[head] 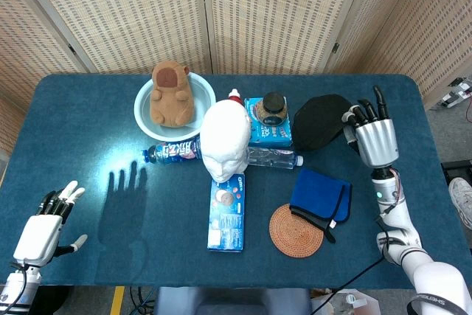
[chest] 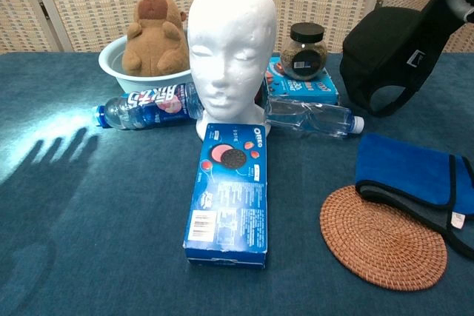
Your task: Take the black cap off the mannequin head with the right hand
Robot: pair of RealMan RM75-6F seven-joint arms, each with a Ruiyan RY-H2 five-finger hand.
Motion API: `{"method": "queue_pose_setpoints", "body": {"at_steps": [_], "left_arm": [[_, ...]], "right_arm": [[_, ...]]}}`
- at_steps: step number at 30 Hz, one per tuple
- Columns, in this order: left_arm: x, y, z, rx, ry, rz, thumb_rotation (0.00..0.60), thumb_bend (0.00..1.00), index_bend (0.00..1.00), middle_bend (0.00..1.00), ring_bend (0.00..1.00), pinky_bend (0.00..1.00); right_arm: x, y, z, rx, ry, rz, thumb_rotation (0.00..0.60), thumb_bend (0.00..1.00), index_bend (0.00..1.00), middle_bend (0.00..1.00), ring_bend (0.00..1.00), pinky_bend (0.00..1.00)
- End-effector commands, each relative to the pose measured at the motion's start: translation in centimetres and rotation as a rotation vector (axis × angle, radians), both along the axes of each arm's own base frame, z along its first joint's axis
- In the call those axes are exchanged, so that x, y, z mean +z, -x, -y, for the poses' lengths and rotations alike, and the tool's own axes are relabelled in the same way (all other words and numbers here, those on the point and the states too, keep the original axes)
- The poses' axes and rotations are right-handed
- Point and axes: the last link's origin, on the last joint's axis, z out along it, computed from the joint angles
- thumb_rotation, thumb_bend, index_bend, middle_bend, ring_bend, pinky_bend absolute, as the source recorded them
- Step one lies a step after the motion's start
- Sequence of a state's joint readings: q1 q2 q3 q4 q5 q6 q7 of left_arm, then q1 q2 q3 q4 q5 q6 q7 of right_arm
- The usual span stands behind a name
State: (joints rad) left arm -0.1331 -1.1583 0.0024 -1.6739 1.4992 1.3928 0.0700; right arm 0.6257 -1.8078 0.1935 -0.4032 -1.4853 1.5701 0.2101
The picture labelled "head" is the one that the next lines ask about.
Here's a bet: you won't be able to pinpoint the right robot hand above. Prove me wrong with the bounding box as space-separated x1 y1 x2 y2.
341 85 400 168

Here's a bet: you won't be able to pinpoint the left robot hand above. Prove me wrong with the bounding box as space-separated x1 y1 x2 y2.
13 181 89 267

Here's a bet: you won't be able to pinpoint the black baseball cap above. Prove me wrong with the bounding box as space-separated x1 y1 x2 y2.
291 94 353 152

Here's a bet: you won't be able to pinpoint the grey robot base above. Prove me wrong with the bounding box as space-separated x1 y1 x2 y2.
153 287 313 315

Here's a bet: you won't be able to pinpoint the black box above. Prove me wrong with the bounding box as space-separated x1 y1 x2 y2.
441 159 472 183

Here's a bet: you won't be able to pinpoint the white electronic device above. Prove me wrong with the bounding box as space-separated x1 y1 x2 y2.
438 77 472 109

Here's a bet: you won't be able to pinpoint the wide blue Oreo box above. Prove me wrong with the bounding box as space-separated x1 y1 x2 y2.
243 96 294 148

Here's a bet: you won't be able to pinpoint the white sneaker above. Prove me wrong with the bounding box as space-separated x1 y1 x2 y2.
448 177 472 229

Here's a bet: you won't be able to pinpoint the clear water bottle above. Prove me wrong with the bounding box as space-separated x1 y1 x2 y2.
246 147 305 170

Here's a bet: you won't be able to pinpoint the glass jar black lid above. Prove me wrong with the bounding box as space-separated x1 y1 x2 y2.
255 91 289 127

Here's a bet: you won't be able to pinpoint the blue table cover cloth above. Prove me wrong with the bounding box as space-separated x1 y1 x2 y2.
0 73 457 291

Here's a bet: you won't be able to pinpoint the woven rattan coaster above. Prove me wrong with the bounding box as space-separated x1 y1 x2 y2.
268 203 325 259

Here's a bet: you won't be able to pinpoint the red white small bottle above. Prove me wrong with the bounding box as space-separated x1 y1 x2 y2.
227 88 245 106

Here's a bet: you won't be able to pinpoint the white foam mannequin head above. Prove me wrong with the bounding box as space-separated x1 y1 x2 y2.
200 99 252 184

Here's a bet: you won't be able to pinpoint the blue label drink bottle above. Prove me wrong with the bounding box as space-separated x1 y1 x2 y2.
142 136 204 166

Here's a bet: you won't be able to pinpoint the clear plastic container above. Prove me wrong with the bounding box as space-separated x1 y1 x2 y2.
312 288 381 315

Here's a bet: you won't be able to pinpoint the long blue Oreo box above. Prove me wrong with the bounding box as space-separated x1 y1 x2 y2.
206 173 246 253

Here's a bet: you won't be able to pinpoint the light blue plastic basin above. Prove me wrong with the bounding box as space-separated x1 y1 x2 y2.
133 72 217 139

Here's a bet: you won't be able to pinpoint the brown capybara plush toy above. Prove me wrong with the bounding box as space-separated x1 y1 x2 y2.
149 60 196 128

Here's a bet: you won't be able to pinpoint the black floor cables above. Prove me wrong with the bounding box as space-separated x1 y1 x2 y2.
128 285 156 315

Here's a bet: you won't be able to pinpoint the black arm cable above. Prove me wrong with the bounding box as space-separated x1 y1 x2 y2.
311 215 392 315

